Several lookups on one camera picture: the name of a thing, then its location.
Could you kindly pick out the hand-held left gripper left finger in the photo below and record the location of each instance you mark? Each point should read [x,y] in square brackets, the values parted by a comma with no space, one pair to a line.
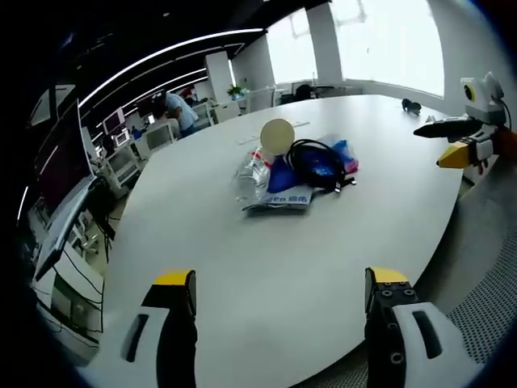
[149,323]

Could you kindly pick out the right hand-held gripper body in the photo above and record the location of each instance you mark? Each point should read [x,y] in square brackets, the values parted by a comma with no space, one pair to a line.
[484,101]

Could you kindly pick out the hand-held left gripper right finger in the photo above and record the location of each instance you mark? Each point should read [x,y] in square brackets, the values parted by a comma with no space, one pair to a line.
[404,331]

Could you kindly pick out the round beige disc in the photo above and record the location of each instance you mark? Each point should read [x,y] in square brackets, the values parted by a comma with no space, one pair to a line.
[276,135]

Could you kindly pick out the blue plastic bag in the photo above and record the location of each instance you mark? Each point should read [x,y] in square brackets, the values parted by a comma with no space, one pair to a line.
[282,178]

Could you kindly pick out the white and blue packet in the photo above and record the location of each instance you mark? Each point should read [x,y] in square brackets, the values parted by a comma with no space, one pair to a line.
[282,201]

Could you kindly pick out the clear plastic bottle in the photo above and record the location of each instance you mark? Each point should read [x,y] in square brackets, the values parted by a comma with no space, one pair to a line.
[254,174]

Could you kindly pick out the small black object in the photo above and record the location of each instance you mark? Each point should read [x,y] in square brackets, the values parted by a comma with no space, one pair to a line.
[412,106]

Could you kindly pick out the grey mesh chair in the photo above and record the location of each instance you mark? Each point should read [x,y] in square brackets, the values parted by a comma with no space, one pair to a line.
[488,307]

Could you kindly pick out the tilted dark screen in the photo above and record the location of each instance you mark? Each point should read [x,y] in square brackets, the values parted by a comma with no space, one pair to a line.
[60,234]

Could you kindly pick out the white oval table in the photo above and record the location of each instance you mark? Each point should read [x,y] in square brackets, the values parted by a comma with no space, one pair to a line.
[282,250]

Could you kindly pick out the black office chair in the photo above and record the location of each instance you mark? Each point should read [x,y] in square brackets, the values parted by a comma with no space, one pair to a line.
[303,92]

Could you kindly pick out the large dark monitor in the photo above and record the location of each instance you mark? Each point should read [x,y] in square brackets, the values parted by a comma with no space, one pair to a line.
[60,157]

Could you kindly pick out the green potted plant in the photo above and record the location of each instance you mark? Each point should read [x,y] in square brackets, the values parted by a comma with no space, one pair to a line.
[235,92]

